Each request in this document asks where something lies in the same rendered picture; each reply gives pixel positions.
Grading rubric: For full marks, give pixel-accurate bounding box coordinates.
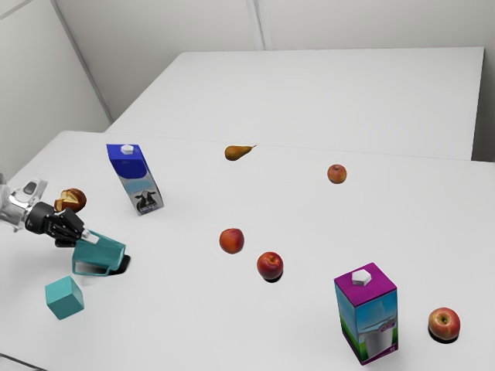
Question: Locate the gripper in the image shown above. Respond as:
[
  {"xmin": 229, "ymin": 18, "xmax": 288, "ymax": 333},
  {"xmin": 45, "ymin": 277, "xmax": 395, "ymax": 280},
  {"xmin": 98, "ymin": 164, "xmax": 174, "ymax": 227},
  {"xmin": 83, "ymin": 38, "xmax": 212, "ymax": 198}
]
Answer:
[{"xmin": 24, "ymin": 201, "xmax": 99, "ymax": 248}]

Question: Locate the teal faceted mug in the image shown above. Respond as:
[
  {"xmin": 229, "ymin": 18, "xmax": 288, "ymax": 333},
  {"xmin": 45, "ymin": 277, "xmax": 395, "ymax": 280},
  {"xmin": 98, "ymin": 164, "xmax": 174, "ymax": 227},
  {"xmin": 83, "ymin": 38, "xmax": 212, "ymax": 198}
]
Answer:
[{"xmin": 71, "ymin": 230, "xmax": 127, "ymax": 277}]

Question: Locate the brown bread roll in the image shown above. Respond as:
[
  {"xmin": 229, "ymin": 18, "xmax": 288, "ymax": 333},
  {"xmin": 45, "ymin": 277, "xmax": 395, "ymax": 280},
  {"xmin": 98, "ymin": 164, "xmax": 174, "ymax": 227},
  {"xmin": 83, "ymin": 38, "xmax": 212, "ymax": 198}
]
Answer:
[{"xmin": 53, "ymin": 188, "xmax": 88, "ymax": 214}]

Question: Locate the teal cube block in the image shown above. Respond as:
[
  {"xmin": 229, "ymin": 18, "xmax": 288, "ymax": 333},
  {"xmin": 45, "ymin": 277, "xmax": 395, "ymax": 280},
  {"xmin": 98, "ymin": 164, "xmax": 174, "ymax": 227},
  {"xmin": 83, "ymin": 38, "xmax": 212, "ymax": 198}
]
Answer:
[{"xmin": 44, "ymin": 275, "xmax": 86, "ymax": 321}]

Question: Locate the blue milk carton with cow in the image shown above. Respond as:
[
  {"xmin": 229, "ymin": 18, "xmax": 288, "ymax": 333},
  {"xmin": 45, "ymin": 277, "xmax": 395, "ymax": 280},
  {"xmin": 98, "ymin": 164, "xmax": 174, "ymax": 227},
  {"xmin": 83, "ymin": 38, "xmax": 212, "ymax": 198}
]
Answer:
[{"xmin": 106, "ymin": 143, "xmax": 165, "ymax": 217}]

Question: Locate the orange-red peach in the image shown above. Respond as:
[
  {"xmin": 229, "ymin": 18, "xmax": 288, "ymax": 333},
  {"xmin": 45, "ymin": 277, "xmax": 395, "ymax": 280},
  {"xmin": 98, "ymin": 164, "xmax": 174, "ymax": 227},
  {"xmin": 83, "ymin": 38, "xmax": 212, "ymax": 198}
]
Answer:
[{"xmin": 219, "ymin": 227, "xmax": 245, "ymax": 255}]

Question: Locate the brown pear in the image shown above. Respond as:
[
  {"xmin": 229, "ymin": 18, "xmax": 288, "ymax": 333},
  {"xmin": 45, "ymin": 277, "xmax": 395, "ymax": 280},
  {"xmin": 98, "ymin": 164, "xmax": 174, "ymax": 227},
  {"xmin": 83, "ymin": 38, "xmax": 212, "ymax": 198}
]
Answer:
[{"xmin": 224, "ymin": 143, "xmax": 258, "ymax": 162}]

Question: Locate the dark red apple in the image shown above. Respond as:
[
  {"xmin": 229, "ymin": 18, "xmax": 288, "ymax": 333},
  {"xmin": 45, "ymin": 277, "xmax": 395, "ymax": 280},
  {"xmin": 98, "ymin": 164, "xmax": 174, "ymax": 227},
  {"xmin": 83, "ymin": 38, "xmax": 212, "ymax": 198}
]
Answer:
[{"xmin": 256, "ymin": 251, "xmax": 285, "ymax": 281}]

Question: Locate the small orange-red apple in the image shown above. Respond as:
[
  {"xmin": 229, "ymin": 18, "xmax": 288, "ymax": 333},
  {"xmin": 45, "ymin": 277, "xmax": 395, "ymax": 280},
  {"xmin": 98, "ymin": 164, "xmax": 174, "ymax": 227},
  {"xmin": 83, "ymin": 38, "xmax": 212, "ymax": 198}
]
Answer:
[{"xmin": 326, "ymin": 163, "xmax": 348, "ymax": 185}]

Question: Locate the purple milk carton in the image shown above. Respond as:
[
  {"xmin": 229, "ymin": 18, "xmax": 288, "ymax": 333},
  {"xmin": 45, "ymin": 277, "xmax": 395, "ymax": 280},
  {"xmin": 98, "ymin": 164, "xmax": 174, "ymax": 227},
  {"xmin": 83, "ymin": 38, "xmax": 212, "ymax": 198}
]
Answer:
[{"xmin": 333, "ymin": 262, "xmax": 399, "ymax": 366}]

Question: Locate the red-yellow apple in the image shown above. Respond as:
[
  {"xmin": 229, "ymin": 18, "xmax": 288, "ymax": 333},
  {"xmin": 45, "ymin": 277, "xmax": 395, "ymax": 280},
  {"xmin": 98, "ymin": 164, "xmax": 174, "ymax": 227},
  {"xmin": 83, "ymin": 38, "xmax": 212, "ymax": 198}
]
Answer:
[{"xmin": 428, "ymin": 307, "xmax": 462, "ymax": 341}]

